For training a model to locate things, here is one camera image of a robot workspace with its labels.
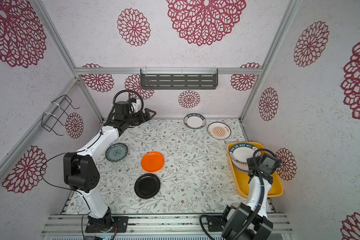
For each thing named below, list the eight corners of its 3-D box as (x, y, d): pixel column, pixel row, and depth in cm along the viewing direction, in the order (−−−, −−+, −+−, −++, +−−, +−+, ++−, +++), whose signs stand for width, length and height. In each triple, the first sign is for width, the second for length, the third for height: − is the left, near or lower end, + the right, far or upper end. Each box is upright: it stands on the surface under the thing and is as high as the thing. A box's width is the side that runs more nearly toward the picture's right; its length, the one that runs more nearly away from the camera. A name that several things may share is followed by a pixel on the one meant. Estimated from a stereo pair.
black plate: (133, 198, 84) (132, 197, 82) (137, 175, 93) (136, 173, 90) (159, 198, 84) (158, 197, 82) (161, 175, 93) (160, 173, 90)
